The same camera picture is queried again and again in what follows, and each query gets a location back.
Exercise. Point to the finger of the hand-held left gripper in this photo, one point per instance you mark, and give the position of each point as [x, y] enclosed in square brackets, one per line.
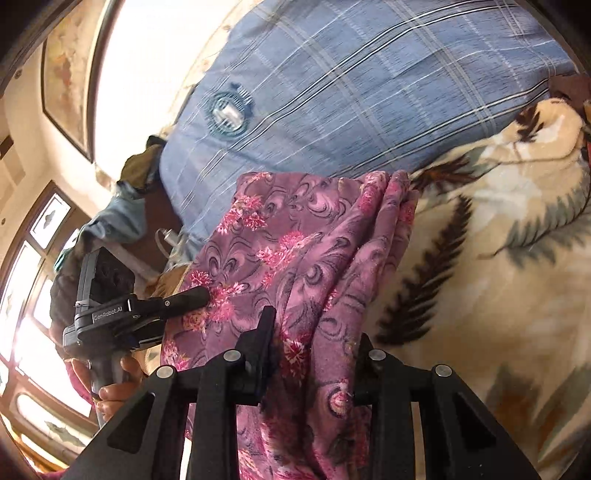
[184, 300]

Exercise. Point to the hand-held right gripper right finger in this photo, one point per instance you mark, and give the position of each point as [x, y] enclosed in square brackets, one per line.
[364, 369]

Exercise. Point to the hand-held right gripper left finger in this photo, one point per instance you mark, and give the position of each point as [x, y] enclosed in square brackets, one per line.
[258, 355]

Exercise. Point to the pink floral garment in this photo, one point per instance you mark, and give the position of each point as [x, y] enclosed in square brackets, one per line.
[295, 230]

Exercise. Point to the person's left hand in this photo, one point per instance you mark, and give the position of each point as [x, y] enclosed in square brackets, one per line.
[115, 397]

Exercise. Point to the olive cloth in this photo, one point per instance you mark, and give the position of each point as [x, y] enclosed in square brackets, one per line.
[141, 168]

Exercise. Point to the cream leaf-print blanket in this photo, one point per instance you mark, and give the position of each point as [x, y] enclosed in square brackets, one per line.
[508, 277]

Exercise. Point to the blue plaid pillow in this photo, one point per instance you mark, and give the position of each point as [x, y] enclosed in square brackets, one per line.
[369, 92]

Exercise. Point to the wooden frame window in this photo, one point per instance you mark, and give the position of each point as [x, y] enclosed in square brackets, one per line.
[27, 286]

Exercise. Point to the framed wall picture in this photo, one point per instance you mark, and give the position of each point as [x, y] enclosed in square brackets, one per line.
[64, 78]

